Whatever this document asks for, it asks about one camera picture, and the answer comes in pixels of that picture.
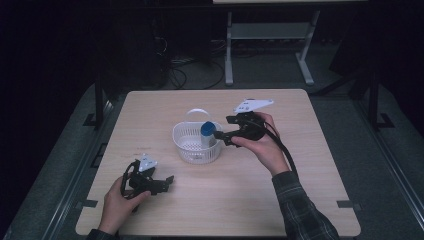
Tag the person's left hand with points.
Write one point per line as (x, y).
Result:
(115, 210)

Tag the white plastic basket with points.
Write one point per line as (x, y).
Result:
(193, 153)

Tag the person's right hand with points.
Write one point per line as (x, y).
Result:
(268, 151)

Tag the metal floor rail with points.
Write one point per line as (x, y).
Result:
(396, 176)
(71, 180)

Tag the black metal stand post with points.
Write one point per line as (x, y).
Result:
(373, 100)

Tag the black tape marker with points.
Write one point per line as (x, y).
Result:
(90, 203)
(345, 204)

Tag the white metal table frame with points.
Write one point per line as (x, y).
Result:
(266, 30)

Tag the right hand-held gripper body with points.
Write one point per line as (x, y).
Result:
(253, 128)

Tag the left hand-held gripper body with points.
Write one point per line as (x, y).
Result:
(141, 181)

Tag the white bottle with blue cap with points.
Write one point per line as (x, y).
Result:
(208, 130)

